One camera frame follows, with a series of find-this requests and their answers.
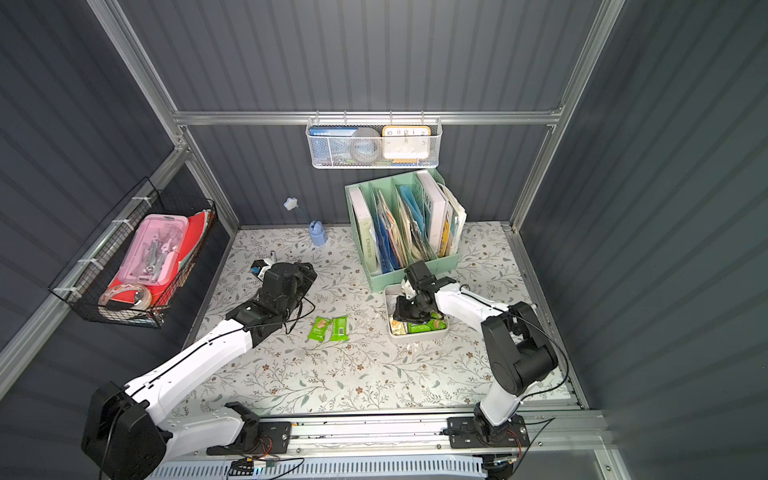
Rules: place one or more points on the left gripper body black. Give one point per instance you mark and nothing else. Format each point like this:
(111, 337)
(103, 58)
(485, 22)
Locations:
(297, 274)

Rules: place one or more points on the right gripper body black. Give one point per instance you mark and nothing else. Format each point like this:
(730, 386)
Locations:
(411, 306)

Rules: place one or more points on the white cookie storage box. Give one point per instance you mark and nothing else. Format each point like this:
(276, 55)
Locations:
(401, 333)

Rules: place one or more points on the green cookie packet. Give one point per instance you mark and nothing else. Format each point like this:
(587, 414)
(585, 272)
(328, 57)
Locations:
(339, 329)
(319, 329)

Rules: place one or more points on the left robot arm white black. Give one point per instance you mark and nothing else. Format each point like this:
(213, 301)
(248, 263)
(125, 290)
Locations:
(129, 432)

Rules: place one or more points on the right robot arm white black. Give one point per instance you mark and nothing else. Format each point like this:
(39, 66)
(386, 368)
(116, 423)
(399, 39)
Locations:
(518, 350)

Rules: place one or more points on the green file organizer box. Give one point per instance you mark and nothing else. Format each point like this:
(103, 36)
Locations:
(396, 206)

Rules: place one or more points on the pink plastic tool box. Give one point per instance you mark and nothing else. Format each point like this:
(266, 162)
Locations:
(154, 250)

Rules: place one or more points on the blue box in basket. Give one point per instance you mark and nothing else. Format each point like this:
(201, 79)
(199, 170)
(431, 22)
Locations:
(330, 145)

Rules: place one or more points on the white book left slot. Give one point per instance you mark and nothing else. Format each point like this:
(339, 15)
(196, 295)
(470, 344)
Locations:
(366, 230)

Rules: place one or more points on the white book slot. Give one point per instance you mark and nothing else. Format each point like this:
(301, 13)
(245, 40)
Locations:
(435, 207)
(366, 230)

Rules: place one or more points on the white book right slot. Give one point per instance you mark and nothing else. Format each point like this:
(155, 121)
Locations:
(435, 207)

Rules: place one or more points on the red cloth bag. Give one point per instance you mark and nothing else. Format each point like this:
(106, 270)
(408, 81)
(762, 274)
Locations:
(197, 228)

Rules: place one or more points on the grey tape roll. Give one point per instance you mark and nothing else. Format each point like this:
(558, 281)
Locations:
(365, 146)

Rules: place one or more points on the yellow white alarm clock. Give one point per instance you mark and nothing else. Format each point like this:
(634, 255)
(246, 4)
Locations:
(406, 143)

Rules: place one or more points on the clear tape roll in basket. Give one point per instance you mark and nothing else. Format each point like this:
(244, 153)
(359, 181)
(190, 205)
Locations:
(138, 296)

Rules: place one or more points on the black wire side basket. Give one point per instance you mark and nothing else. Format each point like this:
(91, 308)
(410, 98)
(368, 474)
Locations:
(81, 284)

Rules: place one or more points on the white wire wall basket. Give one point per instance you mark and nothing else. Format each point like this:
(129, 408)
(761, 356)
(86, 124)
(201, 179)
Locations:
(434, 123)

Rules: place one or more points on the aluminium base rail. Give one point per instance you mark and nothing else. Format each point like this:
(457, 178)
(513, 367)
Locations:
(560, 445)

